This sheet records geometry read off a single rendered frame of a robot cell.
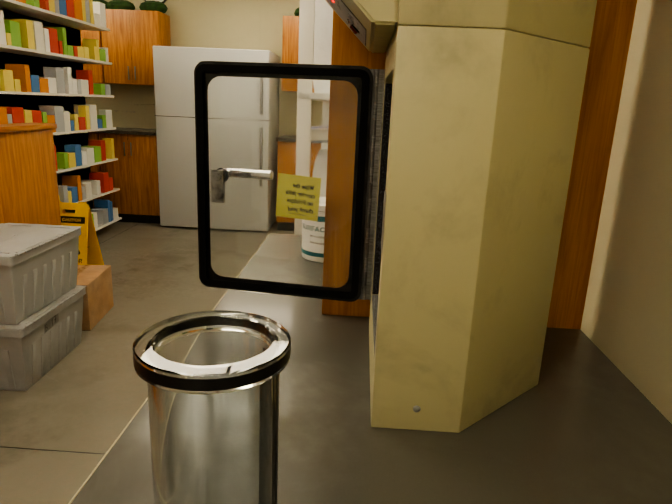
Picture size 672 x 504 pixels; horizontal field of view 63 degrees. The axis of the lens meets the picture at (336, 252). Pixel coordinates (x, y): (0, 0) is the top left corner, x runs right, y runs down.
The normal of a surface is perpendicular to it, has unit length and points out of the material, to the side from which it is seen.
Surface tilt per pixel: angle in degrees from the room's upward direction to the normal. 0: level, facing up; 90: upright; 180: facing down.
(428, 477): 0
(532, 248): 90
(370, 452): 0
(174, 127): 90
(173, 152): 90
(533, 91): 90
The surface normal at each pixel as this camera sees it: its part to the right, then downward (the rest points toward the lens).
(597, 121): -0.05, 0.26
